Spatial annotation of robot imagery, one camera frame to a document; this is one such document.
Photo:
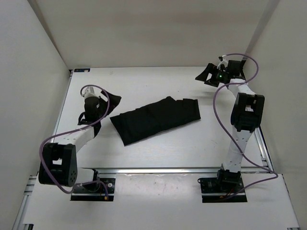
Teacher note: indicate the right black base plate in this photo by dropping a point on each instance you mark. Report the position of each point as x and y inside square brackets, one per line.
[212, 192]

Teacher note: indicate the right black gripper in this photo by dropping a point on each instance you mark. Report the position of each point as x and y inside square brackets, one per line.
[211, 69]

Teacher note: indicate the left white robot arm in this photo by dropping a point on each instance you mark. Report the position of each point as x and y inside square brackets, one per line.
[59, 160]

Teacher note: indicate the aluminium front rail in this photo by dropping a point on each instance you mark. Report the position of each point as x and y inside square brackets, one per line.
[199, 170]

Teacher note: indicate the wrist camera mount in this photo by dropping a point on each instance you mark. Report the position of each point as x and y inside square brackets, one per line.
[233, 67]
[87, 92]

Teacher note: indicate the aluminium rail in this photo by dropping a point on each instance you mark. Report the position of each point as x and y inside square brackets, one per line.
[199, 170]
[263, 148]

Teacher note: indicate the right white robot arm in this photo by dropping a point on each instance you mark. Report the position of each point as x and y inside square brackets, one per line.
[246, 116]

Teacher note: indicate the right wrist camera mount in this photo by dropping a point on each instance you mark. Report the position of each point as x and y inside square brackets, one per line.
[233, 67]

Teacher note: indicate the black skirt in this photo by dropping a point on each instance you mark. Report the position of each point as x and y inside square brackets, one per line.
[151, 119]

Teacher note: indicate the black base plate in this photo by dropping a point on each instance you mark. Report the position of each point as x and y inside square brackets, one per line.
[212, 192]
[96, 192]

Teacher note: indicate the blue white label sticker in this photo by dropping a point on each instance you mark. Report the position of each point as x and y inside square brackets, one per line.
[82, 70]

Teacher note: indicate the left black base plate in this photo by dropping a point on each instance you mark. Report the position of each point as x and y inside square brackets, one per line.
[96, 192]

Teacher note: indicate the aluminium right rail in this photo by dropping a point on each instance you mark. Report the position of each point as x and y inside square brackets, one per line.
[263, 148]

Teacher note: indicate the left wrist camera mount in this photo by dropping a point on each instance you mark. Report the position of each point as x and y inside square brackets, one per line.
[87, 92]

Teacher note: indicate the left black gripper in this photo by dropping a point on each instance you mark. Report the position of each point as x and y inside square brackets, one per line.
[114, 101]

